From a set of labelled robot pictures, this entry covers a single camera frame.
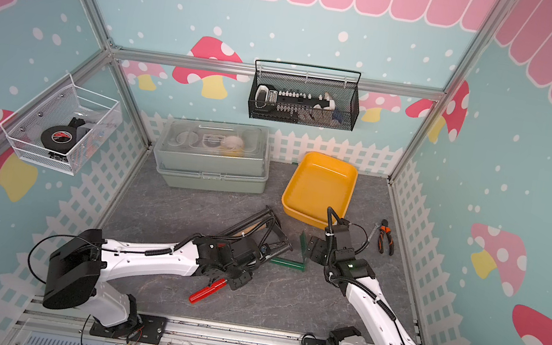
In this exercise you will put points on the black hoe red handle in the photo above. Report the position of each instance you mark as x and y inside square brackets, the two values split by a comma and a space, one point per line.
[212, 288]

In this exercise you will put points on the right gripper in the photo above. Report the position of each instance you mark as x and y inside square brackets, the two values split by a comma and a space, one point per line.
[316, 253]

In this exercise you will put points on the yellow plastic storage box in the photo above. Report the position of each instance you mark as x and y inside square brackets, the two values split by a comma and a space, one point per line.
[319, 182]

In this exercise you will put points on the black wire mesh basket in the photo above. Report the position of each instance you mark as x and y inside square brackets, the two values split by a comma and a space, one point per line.
[338, 84]

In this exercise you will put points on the green hoe red handle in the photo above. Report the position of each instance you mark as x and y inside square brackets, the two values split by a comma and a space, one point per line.
[299, 262]

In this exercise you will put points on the black tape roll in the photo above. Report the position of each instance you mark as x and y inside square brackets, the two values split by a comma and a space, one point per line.
[59, 139]

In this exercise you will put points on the wooden handle hammer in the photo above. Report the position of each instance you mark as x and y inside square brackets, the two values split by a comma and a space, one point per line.
[247, 230]

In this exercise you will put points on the black socket set holder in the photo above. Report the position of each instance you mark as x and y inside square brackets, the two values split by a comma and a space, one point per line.
[267, 98]

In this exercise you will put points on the white wire wall basket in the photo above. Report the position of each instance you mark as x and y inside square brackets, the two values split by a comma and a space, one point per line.
[95, 117]

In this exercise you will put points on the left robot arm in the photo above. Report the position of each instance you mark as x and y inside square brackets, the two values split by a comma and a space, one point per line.
[80, 272]

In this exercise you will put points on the green lidded toolbox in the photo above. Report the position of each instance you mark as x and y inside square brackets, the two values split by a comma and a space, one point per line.
[210, 156]

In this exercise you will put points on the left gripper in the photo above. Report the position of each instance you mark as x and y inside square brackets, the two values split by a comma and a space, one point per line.
[236, 283]

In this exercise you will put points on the black pick red handle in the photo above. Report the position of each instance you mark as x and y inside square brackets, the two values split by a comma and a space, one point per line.
[266, 218]

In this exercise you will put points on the orange black pliers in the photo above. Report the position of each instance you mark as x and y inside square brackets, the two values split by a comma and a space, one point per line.
[385, 239]

